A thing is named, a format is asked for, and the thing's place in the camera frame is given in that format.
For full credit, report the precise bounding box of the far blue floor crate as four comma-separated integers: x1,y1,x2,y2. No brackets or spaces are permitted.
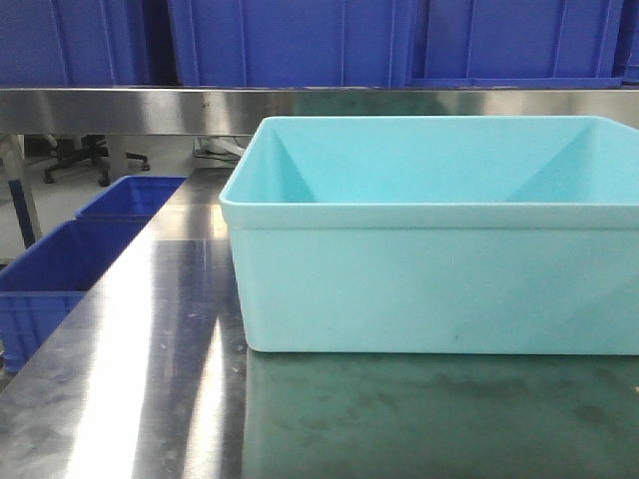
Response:
75,176,187,222

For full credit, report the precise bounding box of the blue crate upper middle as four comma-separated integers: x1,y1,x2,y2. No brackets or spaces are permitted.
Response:
168,1,418,89

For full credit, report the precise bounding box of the black office chair base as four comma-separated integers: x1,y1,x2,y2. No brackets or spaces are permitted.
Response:
43,134,152,187

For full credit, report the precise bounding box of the light cyan plastic bin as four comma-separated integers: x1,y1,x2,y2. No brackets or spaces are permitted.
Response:
220,116,638,355

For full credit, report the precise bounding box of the near blue floor crate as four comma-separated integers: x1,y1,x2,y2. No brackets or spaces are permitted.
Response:
1,220,145,373

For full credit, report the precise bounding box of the blue crate upper left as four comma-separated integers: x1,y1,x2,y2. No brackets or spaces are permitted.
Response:
1,1,151,88

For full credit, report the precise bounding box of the blue crate upper right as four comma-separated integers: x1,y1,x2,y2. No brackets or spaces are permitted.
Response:
407,1,624,89

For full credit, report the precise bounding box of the steel shelf front rail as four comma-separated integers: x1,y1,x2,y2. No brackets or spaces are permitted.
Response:
1,88,638,136

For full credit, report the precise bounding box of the blue floor crate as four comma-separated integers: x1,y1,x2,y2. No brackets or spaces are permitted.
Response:
1,220,145,373
75,176,187,222

